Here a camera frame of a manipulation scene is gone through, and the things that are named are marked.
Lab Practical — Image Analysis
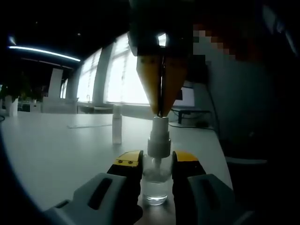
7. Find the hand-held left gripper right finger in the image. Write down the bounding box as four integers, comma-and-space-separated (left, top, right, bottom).
172, 150, 256, 225

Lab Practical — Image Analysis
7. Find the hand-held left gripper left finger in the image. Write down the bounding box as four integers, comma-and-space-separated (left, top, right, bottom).
43, 150, 144, 225

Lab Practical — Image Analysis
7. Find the clear pump bottle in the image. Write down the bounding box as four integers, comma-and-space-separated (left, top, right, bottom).
140, 116, 174, 206

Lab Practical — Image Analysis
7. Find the white pump bottle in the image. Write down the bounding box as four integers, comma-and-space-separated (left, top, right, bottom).
112, 105, 123, 144

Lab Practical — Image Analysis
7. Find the white framed monitor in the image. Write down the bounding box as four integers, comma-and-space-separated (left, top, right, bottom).
172, 86, 195, 107

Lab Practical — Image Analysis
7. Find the window with white blinds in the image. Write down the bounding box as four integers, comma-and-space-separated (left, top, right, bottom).
104, 32, 155, 105
77, 49, 103, 103

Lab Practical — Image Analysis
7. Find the dark monitor stand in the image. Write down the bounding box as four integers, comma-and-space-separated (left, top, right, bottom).
171, 107, 211, 124

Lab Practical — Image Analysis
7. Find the long ceiling light strip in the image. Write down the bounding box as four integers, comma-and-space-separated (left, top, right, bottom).
8, 45, 81, 62

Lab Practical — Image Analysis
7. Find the white plant pot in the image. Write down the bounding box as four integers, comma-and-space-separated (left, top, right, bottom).
4, 96, 19, 117

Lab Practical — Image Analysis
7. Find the green potted plant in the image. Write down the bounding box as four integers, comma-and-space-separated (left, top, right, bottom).
0, 72, 31, 101

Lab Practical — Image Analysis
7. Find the black monitor cable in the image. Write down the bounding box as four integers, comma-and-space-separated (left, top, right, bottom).
168, 121, 214, 129

